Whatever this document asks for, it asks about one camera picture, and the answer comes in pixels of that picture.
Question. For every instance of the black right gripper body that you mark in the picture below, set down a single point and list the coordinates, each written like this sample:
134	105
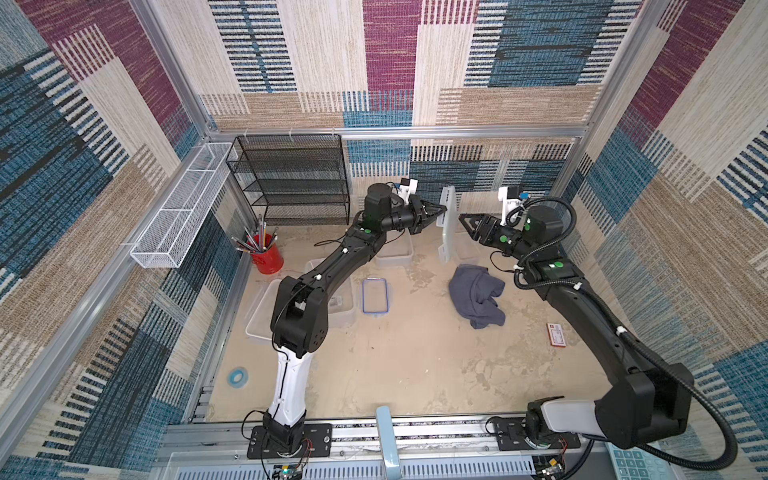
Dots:
484	228

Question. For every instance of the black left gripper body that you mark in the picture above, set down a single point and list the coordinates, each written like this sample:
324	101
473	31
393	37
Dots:
405	219

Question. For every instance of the green-seal lunch box lid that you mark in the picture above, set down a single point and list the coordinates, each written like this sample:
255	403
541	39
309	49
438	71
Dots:
447	222

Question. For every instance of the lidded green-tinted lunch box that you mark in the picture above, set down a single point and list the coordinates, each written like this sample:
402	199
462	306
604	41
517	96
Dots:
398	250

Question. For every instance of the dark blue cloth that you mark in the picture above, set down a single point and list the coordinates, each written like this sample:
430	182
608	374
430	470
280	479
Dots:
473	292

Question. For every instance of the blue-rimmed small box lid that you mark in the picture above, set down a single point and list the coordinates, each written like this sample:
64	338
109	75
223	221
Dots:
375	296

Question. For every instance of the large clear plastic lunch box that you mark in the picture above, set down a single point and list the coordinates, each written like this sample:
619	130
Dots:
341	306

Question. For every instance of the clear lunch box lid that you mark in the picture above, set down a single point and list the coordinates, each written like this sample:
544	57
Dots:
259	316

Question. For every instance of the small blue-rimmed lunch box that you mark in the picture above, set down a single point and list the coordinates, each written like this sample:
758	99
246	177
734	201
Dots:
464	250

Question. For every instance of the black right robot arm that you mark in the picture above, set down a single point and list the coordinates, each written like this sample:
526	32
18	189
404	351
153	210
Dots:
649	399

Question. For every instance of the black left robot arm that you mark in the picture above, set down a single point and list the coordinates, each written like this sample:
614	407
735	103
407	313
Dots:
300	319

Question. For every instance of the black mesh shelf rack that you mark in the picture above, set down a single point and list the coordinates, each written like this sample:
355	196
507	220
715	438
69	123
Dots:
293	179

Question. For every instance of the small red white card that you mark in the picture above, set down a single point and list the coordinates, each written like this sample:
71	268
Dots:
556	335

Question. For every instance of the red pen cup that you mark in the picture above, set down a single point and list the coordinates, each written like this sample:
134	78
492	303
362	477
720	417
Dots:
268	263

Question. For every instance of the blue tape roll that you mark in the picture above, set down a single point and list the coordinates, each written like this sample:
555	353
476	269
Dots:
237	377

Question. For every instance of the light blue calculator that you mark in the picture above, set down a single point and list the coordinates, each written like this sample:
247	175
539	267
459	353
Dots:
636	464

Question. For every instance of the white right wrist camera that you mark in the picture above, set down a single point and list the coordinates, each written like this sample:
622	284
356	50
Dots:
511	198

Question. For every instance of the light blue rail clamp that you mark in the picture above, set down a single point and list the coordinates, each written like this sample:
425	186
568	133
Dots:
388	443

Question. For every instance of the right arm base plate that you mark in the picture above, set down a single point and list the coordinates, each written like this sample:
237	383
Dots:
515	433

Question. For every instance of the white mesh wall basket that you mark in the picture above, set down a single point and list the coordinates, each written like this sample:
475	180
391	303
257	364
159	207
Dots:
172	230

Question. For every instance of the aluminium front rail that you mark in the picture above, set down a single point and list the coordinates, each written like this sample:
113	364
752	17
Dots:
429	447

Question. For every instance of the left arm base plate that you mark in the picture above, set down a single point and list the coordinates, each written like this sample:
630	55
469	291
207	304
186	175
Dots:
313	440

